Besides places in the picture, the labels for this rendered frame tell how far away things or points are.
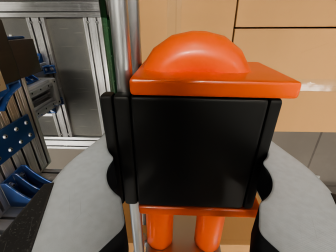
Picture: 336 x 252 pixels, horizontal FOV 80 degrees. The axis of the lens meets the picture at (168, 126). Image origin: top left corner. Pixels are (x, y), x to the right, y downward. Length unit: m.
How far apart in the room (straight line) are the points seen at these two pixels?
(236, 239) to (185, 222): 0.26
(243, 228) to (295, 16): 0.68
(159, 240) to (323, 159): 1.85
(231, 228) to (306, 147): 1.44
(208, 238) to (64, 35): 1.17
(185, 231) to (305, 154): 1.72
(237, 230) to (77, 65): 1.08
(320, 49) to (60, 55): 1.17
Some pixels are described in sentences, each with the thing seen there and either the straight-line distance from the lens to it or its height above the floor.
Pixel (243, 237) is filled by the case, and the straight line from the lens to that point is 0.47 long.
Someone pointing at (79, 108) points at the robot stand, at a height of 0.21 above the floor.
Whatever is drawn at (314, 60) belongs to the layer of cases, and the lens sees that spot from 0.92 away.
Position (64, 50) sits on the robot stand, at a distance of 1.25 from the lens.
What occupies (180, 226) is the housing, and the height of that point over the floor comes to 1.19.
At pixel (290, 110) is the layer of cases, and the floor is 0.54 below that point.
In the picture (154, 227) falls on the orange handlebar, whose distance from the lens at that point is 0.17.
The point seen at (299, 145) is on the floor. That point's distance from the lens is 1.81.
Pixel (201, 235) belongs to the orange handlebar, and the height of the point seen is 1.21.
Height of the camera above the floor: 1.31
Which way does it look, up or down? 63 degrees down
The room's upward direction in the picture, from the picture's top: 176 degrees counter-clockwise
